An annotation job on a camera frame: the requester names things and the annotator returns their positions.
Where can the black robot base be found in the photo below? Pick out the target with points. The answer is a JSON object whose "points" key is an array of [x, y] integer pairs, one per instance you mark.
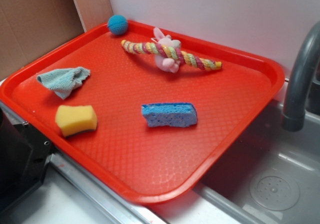
{"points": [[24, 156]]}

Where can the blue sponge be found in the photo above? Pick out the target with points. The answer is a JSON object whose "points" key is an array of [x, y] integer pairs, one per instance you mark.
{"points": [[170, 114]]}

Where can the yellow sponge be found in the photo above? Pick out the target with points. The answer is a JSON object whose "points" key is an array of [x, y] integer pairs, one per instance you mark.
{"points": [[75, 119]]}

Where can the blue knitted ball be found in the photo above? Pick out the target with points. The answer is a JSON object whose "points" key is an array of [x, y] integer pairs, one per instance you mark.
{"points": [[117, 24]]}

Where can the light blue cloth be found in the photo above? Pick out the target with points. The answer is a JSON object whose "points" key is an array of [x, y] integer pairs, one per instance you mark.
{"points": [[64, 81]]}

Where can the grey sink basin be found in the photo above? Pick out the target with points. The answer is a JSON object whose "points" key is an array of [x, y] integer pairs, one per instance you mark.
{"points": [[268, 175]]}

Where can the grey faucet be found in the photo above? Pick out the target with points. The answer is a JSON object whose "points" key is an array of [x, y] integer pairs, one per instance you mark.
{"points": [[303, 89]]}

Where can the brown cardboard panel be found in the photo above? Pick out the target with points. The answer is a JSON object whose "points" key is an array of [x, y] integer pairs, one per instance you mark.
{"points": [[31, 28]]}

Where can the pink plush rope toy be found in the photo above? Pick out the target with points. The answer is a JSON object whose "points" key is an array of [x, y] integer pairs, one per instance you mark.
{"points": [[168, 54]]}

